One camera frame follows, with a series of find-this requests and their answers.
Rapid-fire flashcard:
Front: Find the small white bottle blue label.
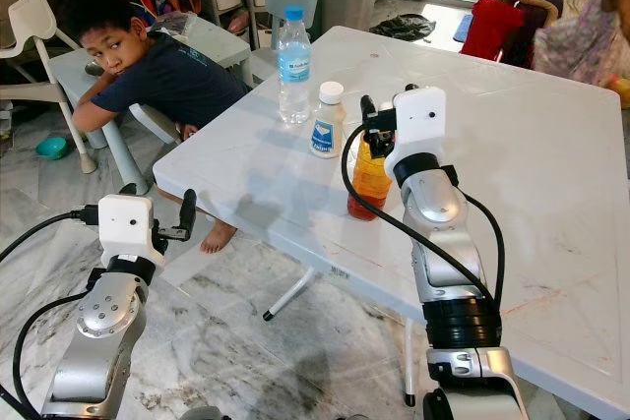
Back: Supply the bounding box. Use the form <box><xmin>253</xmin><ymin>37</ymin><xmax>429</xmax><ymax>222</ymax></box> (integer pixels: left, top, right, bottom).
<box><xmin>308</xmin><ymin>81</ymin><xmax>348</xmax><ymax>159</ymax></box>

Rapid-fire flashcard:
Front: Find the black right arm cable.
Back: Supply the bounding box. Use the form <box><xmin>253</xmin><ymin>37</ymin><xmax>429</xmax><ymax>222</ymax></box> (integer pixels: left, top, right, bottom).
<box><xmin>339</xmin><ymin>123</ymin><xmax>507</xmax><ymax>309</ymax></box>

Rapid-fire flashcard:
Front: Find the white plastic table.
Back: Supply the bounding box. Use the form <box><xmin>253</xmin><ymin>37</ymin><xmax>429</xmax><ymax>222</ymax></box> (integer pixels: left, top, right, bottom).
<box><xmin>153</xmin><ymin>25</ymin><xmax>630</xmax><ymax>420</ymax></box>

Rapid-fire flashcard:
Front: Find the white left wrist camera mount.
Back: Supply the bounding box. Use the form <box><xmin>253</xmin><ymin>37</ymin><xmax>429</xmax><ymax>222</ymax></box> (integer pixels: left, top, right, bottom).
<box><xmin>98</xmin><ymin>194</ymin><xmax>166</xmax><ymax>266</ymax></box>

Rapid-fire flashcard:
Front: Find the person in floral dress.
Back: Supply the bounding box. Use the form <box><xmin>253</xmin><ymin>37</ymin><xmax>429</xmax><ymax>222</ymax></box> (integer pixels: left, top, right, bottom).
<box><xmin>532</xmin><ymin>0</ymin><xmax>630</xmax><ymax>87</ymax></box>

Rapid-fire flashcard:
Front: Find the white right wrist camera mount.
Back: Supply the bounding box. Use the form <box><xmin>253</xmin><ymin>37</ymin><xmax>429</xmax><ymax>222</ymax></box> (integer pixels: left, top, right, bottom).
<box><xmin>384</xmin><ymin>86</ymin><xmax>450</xmax><ymax>177</ymax></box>

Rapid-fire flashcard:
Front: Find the black cloth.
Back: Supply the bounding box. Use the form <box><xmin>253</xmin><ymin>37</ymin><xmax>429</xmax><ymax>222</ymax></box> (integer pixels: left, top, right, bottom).
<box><xmin>368</xmin><ymin>13</ymin><xmax>437</xmax><ymax>43</ymax></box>

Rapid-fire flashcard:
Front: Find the teal bowl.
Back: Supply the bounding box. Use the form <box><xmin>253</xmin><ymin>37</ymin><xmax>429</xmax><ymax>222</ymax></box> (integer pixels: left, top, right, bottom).
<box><xmin>35</xmin><ymin>135</ymin><xmax>73</xmax><ymax>162</ymax></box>

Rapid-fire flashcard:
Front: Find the white plastic chair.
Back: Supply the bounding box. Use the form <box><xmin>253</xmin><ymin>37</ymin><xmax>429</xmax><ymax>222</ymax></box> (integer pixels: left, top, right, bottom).
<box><xmin>0</xmin><ymin>0</ymin><xmax>99</xmax><ymax>177</ymax></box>

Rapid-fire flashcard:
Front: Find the small light grey table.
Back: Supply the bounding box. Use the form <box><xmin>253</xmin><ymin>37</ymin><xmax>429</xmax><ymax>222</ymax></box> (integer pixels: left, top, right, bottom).
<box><xmin>49</xmin><ymin>13</ymin><xmax>254</xmax><ymax>195</ymax></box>

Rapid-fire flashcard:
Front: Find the boy in dark shirt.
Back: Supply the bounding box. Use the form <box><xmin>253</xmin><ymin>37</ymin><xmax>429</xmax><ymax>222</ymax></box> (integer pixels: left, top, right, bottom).
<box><xmin>59</xmin><ymin>0</ymin><xmax>254</xmax><ymax>256</ymax></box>

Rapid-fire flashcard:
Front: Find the orange drink bottle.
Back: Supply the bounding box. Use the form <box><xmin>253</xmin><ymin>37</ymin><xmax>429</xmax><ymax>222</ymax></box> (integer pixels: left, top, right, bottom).
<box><xmin>346</xmin><ymin>135</ymin><xmax>395</xmax><ymax>222</ymax></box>

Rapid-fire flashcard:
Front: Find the girl in red shirt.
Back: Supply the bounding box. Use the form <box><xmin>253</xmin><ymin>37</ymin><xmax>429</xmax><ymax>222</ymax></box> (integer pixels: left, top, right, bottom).
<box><xmin>461</xmin><ymin>0</ymin><xmax>564</xmax><ymax>62</ymax></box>

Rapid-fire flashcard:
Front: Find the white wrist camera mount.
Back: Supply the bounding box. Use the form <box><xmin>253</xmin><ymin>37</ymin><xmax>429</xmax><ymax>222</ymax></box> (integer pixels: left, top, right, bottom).
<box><xmin>384</xmin><ymin>86</ymin><xmax>450</xmax><ymax>177</ymax></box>
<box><xmin>98</xmin><ymin>194</ymin><xmax>166</xmax><ymax>266</ymax></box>

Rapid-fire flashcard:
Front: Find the clear water bottle blue cap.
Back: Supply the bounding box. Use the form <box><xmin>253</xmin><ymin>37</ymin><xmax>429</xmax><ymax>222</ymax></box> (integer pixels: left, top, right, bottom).
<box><xmin>277</xmin><ymin>5</ymin><xmax>314</xmax><ymax>127</ymax></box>

